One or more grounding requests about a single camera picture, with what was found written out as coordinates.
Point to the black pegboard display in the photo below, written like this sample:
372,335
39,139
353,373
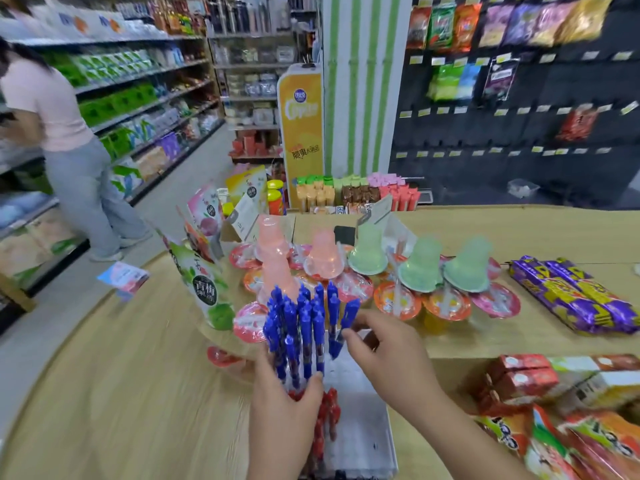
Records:
500,169

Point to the person's right forearm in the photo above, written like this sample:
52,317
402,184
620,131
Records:
460,444

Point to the pile of green candies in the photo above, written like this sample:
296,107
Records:
327,181

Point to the purple candy packets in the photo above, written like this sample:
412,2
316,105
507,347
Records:
575,294

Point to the pink white jelly pouch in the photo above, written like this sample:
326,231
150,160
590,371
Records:
206,209

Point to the yellow lid orange can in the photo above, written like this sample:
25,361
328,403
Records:
275,184
276,203

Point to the orange white snack carton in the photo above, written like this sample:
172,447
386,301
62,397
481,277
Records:
223,194

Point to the blue hanging snack bag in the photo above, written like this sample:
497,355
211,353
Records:
469,82

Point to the red lid pink jelly cup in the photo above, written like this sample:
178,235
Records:
224,357

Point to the pile of colourful snack bags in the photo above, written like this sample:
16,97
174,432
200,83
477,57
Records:
600,444

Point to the pile of brown candies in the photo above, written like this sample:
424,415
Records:
360,194

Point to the person's left hand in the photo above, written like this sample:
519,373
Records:
280,419

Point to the blue click pen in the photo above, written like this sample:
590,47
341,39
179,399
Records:
347,314

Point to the white green striped banner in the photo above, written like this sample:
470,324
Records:
360,84

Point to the dark purple hanging bag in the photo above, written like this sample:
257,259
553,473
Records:
500,79

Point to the stack of red snack packets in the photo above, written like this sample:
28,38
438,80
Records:
520,384

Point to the row of hanging snack bags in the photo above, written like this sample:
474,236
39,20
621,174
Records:
510,24

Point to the cluster of red pens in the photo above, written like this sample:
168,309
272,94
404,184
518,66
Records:
327,414

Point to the clear cup with red lid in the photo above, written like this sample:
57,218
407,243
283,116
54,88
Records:
248,322

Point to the small clear plastic cup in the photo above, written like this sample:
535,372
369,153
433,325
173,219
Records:
523,188

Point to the yellow banner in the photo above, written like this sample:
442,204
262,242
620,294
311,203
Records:
300,134

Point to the jelly cup display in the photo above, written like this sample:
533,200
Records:
447,304

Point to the person's left forearm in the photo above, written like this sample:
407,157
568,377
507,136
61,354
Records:
277,464

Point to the green hanging snack bag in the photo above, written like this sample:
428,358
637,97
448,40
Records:
444,82

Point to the small grey tray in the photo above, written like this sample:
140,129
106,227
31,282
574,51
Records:
425,196

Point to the row of red candy sticks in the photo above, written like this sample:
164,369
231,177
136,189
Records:
400,198

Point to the red jelly pouch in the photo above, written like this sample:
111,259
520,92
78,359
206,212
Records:
197,239

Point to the light wooden board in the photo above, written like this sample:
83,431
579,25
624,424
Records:
17,293

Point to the black flat device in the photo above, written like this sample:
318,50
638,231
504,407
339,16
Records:
344,234

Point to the person's right hand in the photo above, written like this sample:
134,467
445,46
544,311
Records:
395,359

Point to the background store shelf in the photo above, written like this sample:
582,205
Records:
140,94

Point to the cluster of blue pens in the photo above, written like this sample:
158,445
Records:
295,329

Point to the green jelly pouch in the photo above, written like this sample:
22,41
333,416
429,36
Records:
205,289

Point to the yellow white jelly pouch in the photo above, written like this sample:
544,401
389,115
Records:
247,184

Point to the rear store shelf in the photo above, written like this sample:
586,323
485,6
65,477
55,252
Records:
255,79

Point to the row of tan candy sticks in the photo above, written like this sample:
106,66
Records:
315,198

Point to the red hanging snack bag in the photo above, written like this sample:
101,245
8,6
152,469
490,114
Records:
577,123

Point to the white card sign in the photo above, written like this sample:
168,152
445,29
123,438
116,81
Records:
377,209
244,217

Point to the row of white candy packets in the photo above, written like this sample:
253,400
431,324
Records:
340,209

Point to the green jelly cup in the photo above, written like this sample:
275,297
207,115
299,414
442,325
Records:
421,267
467,267
367,252

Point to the clear tiered pen holder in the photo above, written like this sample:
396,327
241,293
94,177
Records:
360,424

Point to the pile of pink candies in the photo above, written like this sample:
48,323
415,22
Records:
386,178

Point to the wooden round tier stand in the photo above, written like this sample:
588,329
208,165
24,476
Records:
225,339

